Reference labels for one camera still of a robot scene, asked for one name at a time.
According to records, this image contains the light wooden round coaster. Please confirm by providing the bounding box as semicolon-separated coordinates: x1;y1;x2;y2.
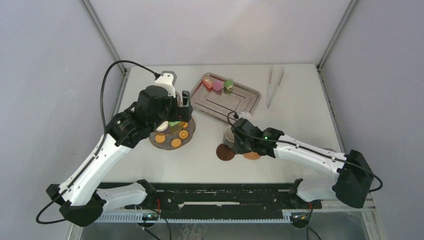
243;151;261;161

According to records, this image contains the black mug white inside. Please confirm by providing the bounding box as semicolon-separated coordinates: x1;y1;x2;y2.
222;125;235;149

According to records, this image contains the white frosted donut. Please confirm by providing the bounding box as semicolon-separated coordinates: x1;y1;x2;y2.
155;121;169;132

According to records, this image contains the dark brown round coaster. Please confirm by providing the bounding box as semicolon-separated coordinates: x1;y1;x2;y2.
215;143;236;161

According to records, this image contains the orange round biscuit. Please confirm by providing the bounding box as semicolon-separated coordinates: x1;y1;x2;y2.
171;138;182;148
155;135;166;144

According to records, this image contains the three-tier glass dessert stand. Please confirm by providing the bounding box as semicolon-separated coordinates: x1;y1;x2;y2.
148;92;197;151

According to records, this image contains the orange lotus-pattern biscuit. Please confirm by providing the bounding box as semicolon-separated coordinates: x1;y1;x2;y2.
179;130;189;139

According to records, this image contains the metal serving tray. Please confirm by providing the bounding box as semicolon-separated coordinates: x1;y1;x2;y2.
190;72;261;123

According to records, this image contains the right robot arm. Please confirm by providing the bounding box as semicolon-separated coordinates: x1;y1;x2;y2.
230;118;379;209

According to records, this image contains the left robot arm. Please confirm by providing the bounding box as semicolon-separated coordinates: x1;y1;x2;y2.
46;85;193;227

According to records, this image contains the pink red cake slice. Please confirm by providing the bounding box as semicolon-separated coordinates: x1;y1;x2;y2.
202;76;214;90

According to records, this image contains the pink round cake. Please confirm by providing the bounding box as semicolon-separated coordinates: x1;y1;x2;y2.
212;80;223;92

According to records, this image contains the green round cake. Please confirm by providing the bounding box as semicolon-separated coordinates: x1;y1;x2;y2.
222;79;234;94

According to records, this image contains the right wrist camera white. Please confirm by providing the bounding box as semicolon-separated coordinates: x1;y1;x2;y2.
238;111;252;121

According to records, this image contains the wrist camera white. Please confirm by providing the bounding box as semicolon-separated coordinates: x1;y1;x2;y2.
238;111;252;121
154;70;177;98

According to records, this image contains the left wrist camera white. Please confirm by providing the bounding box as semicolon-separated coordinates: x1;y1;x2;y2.
154;70;177;98

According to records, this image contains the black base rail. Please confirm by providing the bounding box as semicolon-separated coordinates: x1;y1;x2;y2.
124;182;323;211

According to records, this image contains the left black cable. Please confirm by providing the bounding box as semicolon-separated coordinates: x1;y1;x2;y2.
35;60;162;225

